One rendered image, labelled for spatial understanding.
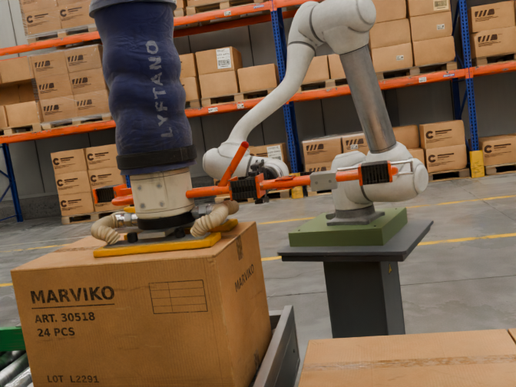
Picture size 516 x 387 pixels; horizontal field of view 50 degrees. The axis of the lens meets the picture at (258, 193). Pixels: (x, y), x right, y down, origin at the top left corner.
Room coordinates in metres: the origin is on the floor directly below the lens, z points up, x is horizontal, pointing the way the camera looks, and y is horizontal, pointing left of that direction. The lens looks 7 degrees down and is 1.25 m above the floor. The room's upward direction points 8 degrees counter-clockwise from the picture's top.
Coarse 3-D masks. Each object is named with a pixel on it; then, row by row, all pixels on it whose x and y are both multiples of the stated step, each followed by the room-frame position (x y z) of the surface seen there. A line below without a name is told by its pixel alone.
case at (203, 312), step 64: (64, 256) 1.56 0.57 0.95; (128, 256) 1.44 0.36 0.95; (192, 256) 1.34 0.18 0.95; (256, 256) 1.66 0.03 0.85; (64, 320) 1.44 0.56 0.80; (128, 320) 1.39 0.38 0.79; (192, 320) 1.35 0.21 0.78; (256, 320) 1.57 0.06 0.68; (64, 384) 1.45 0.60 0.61; (128, 384) 1.40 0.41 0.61; (192, 384) 1.35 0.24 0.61
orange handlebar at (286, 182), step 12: (396, 168) 1.42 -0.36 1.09; (264, 180) 1.53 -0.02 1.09; (276, 180) 1.48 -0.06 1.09; (288, 180) 1.47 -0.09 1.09; (300, 180) 1.46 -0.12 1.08; (192, 192) 1.53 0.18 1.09; (204, 192) 1.52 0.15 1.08; (216, 192) 1.51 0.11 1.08; (228, 192) 1.51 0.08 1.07; (120, 204) 1.58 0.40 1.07
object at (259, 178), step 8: (248, 176) 1.57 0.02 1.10; (256, 176) 1.49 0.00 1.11; (232, 184) 1.48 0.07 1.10; (240, 184) 1.48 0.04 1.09; (248, 184) 1.47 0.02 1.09; (256, 184) 1.48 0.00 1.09; (232, 192) 1.49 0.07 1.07; (240, 192) 1.48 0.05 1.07; (248, 192) 1.47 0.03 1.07; (256, 192) 1.48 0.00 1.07; (264, 192) 1.54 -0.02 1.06; (232, 200) 1.49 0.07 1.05
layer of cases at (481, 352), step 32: (320, 352) 1.59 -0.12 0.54; (352, 352) 1.55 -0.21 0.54; (384, 352) 1.53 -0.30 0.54; (416, 352) 1.50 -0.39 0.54; (448, 352) 1.47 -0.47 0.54; (480, 352) 1.44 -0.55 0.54; (512, 352) 1.42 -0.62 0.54; (320, 384) 1.39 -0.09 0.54; (352, 384) 1.37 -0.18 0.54; (384, 384) 1.34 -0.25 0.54; (416, 384) 1.32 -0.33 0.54; (448, 384) 1.30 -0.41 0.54; (480, 384) 1.28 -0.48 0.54; (512, 384) 1.26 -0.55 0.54
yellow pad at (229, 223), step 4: (228, 220) 1.66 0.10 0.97; (232, 220) 1.65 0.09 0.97; (236, 220) 1.67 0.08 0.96; (220, 224) 1.61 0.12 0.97; (224, 224) 1.60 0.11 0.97; (228, 224) 1.59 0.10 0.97; (232, 224) 1.62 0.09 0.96; (236, 224) 1.67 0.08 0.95; (184, 228) 1.63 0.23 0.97; (188, 228) 1.62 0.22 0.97; (212, 228) 1.60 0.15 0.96; (216, 228) 1.60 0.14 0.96; (220, 228) 1.59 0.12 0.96; (224, 228) 1.59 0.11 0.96; (228, 228) 1.59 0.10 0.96; (232, 228) 1.61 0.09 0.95; (136, 232) 1.67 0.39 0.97; (140, 232) 1.67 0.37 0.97; (188, 232) 1.62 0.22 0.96; (212, 232) 1.60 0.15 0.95; (216, 232) 1.60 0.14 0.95; (124, 236) 1.66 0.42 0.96
